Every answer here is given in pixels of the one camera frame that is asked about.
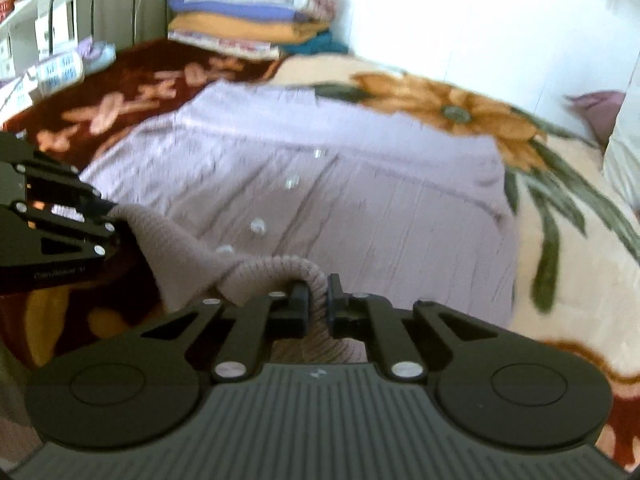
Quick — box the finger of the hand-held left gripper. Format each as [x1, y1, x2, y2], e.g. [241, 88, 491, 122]
[0, 205, 121, 268]
[0, 132, 118, 216]

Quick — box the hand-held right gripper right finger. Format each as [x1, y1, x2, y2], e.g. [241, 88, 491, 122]
[327, 274, 511, 381]

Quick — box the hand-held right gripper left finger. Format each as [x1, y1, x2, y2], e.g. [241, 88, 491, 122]
[142, 280, 311, 381]

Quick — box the lilac knitted cardigan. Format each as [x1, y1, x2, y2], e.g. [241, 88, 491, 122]
[80, 82, 521, 366]

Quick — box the white blue patterned packet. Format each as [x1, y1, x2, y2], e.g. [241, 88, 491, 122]
[0, 72, 42, 117]

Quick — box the white patterned cloth roll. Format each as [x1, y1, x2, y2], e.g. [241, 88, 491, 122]
[36, 51, 84, 98]

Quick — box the pale lilac cloth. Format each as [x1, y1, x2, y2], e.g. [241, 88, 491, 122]
[75, 37, 117, 73]

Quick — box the white storage shelf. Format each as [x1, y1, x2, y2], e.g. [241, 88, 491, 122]
[0, 0, 77, 81]

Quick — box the floral print folded cloth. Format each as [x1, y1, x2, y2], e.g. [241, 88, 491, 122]
[167, 30, 283, 61]

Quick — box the floral fleece blanket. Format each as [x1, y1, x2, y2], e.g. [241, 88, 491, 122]
[0, 37, 640, 471]

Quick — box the purple folded garment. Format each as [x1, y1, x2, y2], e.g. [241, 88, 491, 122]
[169, 0, 313, 23]

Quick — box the teal folded garment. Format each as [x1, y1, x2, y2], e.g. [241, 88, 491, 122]
[282, 30, 348, 57]

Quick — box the pink pillow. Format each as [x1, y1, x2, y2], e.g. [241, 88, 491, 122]
[567, 91, 627, 143]

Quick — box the white pillow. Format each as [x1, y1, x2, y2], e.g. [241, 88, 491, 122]
[602, 50, 640, 206]

